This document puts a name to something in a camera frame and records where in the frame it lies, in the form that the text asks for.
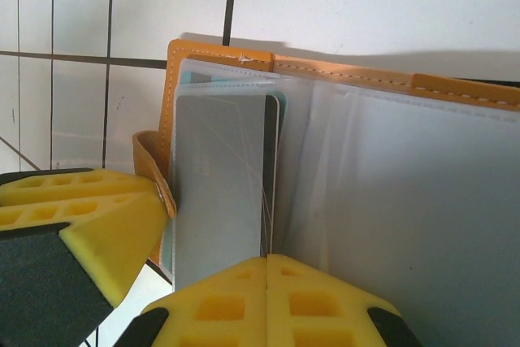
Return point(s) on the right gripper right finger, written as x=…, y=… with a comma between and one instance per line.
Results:
x=325, y=310

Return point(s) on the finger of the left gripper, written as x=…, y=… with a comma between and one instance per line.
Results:
x=113, y=237
x=118, y=184

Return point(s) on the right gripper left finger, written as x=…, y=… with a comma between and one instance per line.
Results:
x=219, y=306

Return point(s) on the teal credit card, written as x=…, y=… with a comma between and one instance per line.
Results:
x=185, y=77

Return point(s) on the orange leather card holder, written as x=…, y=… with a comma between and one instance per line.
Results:
x=219, y=54

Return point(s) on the grey credit card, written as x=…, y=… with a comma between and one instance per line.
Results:
x=219, y=180

